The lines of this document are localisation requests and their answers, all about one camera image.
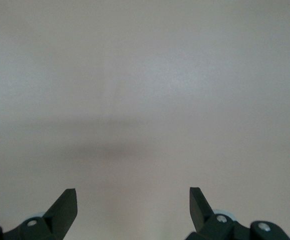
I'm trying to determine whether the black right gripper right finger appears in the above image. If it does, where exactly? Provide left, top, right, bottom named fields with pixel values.
left=186, top=186, right=290, bottom=240

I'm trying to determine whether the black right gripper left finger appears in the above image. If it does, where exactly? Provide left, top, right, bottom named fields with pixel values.
left=0, top=188, right=78, bottom=240

